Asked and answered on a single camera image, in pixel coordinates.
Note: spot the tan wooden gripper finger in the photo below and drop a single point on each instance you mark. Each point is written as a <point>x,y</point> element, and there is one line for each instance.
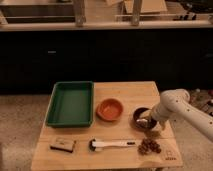
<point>145,115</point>

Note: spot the dark brown bowl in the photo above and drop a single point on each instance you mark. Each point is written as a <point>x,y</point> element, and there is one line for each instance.
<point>143,123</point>

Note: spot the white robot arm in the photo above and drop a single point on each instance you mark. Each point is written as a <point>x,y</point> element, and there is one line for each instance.
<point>177,101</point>

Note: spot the green plastic tray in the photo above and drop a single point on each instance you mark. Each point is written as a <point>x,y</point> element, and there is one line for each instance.
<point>71,105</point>

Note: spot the brown grape bunch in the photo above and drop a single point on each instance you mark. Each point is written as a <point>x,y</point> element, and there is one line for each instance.
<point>148,145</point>

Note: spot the wooden table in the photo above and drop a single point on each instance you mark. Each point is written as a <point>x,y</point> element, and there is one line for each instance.
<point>132,95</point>

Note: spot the orange bowl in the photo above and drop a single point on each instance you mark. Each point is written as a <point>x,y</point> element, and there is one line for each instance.
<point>109,109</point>

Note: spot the brown wooden block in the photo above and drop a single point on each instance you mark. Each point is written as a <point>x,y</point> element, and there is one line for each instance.
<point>63,144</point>

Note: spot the cardboard box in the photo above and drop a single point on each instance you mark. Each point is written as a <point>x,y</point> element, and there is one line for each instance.
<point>148,6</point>

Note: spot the white handled brush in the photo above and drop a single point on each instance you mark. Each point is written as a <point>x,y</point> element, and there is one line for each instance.
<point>98,145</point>

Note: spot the right wooden post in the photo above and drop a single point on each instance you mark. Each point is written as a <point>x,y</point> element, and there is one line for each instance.
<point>137,4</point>

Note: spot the wooden post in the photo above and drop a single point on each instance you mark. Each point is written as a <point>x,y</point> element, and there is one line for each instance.
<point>137,4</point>
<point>79,12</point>

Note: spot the left wooden post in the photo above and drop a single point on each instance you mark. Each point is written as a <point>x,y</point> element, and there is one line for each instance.
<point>79,12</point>

